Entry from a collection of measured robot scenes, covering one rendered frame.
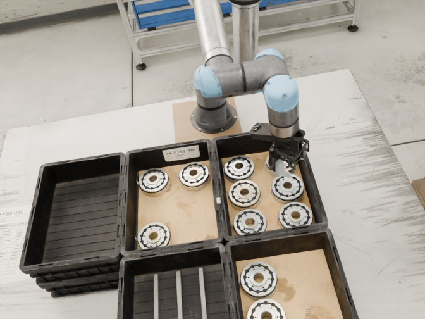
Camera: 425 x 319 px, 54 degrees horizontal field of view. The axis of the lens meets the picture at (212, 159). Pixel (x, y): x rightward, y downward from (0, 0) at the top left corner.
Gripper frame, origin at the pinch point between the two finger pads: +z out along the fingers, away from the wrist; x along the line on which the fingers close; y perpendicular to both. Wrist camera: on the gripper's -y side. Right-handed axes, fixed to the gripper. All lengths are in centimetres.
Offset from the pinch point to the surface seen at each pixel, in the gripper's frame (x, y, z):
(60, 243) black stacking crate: -57, -48, 11
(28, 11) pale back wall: 64, -313, 91
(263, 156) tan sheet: 9.0, -14.9, 18.1
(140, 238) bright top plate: -40.3, -25.8, 9.6
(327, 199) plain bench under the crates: 12.5, 8.8, 31.6
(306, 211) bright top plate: -2.9, 10.0, 14.0
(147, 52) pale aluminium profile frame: 79, -178, 95
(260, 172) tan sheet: 2.8, -11.6, 17.4
